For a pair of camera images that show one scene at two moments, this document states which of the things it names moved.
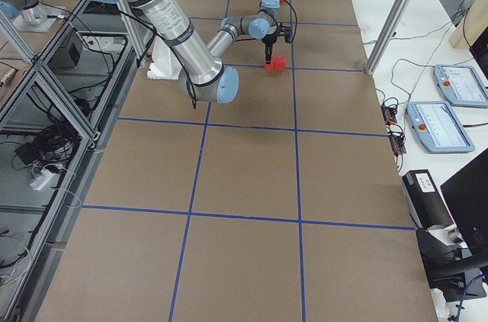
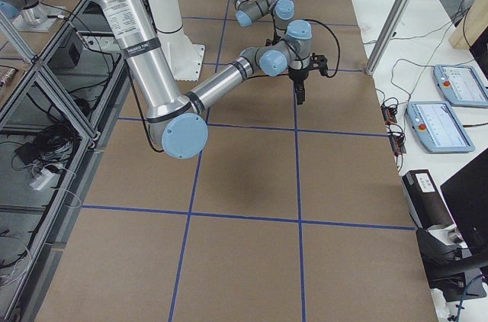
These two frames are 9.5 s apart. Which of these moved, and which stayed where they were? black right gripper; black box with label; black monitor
Moved: black right gripper
Stayed: black box with label; black monitor
